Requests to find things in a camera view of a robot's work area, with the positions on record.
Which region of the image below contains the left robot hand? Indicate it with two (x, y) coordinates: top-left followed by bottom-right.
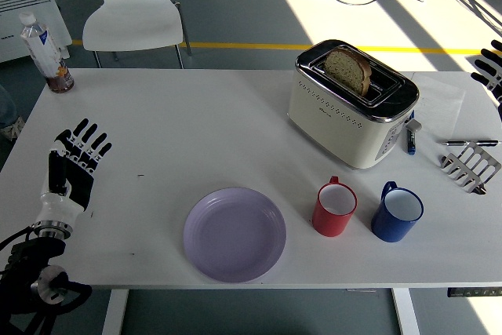
(33, 118), (113, 230)

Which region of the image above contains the yellow floor tape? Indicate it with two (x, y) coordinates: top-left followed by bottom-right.
(72, 39), (502, 56)

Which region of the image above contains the black table control panel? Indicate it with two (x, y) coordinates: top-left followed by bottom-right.
(446, 287), (502, 298)

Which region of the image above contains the metal toast rack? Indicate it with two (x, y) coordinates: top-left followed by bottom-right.
(438, 142), (502, 195)

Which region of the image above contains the white paper sheet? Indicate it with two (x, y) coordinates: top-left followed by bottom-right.
(407, 71), (467, 138)

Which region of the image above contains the cream toaster with chrome top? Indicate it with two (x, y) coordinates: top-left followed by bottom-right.
(287, 39), (423, 171)

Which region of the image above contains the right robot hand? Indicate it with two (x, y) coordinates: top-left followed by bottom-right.
(470, 39), (502, 120)

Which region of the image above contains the person's shoe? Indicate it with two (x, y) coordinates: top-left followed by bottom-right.
(0, 115), (25, 142)

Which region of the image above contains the bread slice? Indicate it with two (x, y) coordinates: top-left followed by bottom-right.
(323, 46), (372, 96)

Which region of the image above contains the black ballpoint pen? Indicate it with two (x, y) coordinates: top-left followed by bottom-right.
(439, 138), (500, 147)

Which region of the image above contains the purple plate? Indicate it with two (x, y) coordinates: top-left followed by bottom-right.
(182, 187), (287, 284)

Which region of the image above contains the clear plastic drink bottle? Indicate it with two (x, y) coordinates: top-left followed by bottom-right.
(18, 12), (75, 95)

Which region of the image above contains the red mug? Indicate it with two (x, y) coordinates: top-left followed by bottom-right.
(311, 176), (358, 239)

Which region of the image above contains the blue marker pen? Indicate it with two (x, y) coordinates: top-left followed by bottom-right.
(406, 109), (417, 155)

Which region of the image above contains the person's leg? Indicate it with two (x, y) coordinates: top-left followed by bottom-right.
(0, 86), (17, 128)

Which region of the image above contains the white chair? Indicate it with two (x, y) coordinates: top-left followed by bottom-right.
(82, 0), (193, 70)

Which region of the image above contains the white table leg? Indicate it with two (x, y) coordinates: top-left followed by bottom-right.
(391, 289), (421, 335)
(101, 289), (130, 335)

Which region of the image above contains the blue mug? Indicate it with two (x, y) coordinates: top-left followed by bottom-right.
(370, 180), (425, 244)

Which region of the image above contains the white panel heater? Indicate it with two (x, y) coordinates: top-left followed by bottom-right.
(0, 0), (74, 64)

